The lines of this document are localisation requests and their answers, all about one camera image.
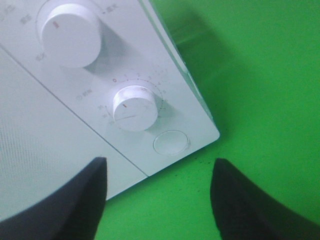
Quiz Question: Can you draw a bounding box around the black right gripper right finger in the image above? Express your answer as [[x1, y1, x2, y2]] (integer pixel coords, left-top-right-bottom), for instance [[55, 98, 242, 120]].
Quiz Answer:
[[210, 158, 320, 240]]

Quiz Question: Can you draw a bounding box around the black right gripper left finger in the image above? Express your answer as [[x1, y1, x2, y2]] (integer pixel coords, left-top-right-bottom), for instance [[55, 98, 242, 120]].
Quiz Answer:
[[0, 157, 108, 240]]

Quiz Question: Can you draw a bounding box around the white microwave door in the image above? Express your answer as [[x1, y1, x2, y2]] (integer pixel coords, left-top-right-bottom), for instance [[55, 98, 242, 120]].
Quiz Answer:
[[0, 51, 146, 220]]

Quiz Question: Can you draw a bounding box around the round door release button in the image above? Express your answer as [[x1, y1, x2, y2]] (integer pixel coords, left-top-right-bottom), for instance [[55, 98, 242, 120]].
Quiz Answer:
[[153, 130, 189, 156]]

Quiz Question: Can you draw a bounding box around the lower white timer knob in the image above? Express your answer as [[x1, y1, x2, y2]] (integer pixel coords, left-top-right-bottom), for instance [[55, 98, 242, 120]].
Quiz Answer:
[[112, 85, 158, 132]]

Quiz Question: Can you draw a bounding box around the white microwave oven body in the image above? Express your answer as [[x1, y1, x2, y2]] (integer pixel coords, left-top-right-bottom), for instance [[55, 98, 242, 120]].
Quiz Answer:
[[0, 0, 220, 179]]

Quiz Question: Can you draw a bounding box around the upper white power knob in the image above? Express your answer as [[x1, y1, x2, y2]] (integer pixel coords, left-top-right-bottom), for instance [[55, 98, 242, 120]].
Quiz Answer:
[[36, 0, 103, 68]]

